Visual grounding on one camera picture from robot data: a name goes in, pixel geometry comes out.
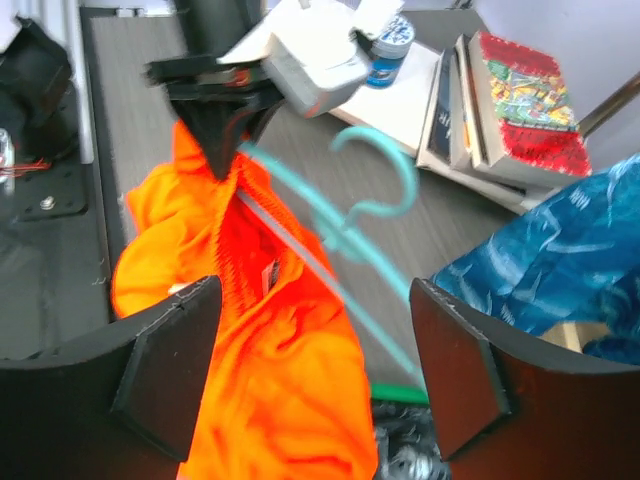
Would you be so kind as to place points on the green plastic tray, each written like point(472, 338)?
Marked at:
point(399, 393)

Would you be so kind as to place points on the white two-tier shelf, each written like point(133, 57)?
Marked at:
point(400, 111)

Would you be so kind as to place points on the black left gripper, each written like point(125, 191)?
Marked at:
point(209, 97)

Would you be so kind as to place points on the dark patterned shorts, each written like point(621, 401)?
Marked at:
point(406, 442)

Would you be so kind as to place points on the red patterned book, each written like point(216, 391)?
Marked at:
point(528, 128)

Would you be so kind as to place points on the orange shorts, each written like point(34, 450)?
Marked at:
point(287, 395)

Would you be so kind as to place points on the blue patterned tape roll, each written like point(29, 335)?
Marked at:
point(389, 51)

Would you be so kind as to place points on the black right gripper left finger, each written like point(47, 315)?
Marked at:
point(117, 403)

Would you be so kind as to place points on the wooden clothes rack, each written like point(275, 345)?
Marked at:
point(575, 335)

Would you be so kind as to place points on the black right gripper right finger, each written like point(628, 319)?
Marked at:
point(508, 405)

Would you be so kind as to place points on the blue patterned shorts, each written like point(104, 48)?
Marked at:
point(573, 258)

